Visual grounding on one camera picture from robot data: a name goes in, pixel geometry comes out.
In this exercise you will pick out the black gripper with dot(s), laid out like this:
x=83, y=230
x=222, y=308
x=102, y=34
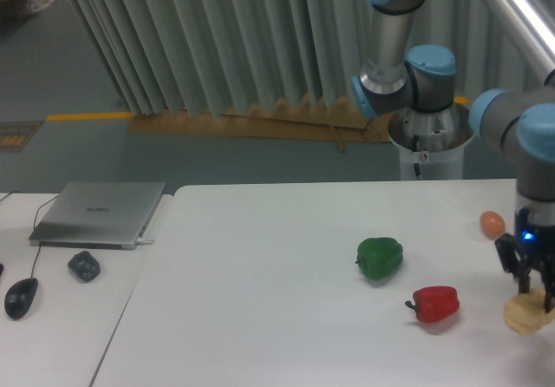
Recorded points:
x=530, y=247

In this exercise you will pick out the beige bread loaf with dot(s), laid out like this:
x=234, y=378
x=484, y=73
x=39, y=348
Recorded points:
x=525, y=312

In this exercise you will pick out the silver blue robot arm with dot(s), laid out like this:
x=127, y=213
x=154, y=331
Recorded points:
x=418, y=85

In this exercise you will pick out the brown egg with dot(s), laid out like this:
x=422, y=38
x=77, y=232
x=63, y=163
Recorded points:
x=492, y=224

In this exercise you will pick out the red bell pepper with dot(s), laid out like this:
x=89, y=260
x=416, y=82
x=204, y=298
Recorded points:
x=434, y=303

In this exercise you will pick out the green bell pepper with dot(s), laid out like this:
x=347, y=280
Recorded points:
x=379, y=258

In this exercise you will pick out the flat brown cardboard sheet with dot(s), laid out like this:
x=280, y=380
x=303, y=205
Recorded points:
x=340, y=123

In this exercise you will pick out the white usb plug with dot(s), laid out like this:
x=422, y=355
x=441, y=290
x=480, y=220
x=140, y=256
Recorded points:
x=143, y=242

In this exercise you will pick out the pale green pleated curtain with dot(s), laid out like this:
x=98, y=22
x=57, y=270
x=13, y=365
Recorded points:
x=210, y=55

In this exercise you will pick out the small black controller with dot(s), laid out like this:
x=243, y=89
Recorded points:
x=84, y=266

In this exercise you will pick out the grey closed laptop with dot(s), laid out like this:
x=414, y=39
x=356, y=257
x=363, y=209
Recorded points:
x=99, y=214

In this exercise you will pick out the black computer mouse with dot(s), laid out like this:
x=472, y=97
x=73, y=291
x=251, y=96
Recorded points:
x=19, y=298

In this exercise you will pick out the floor warning sign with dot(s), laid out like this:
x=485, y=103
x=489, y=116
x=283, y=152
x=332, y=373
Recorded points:
x=16, y=134

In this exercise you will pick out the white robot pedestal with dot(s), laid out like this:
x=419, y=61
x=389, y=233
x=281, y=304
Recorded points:
x=424, y=165

